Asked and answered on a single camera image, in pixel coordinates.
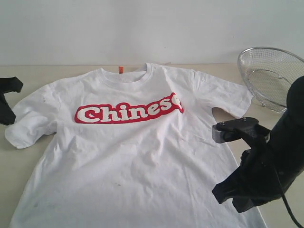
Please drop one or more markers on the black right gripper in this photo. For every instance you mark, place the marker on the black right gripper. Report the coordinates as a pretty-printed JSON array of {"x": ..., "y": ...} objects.
[{"x": 255, "y": 182}]

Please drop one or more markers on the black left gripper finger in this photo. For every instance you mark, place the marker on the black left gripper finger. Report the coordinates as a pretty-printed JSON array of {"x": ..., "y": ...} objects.
[
  {"x": 11, "y": 84},
  {"x": 7, "y": 116}
]

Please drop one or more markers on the white t-shirt red lettering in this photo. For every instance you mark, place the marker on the white t-shirt red lettering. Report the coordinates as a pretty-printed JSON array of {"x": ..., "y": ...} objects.
[{"x": 131, "y": 150}]

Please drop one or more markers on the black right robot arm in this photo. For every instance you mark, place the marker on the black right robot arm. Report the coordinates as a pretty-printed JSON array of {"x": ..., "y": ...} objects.
[{"x": 289, "y": 146}]

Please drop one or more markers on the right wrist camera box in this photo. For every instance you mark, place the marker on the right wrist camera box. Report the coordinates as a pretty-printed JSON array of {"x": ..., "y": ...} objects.
[{"x": 224, "y": 134}]

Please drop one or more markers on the round wire mesh basket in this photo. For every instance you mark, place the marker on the round wire mesh basket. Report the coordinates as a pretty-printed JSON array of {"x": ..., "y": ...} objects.
[{"x": 268, "y": 73}]

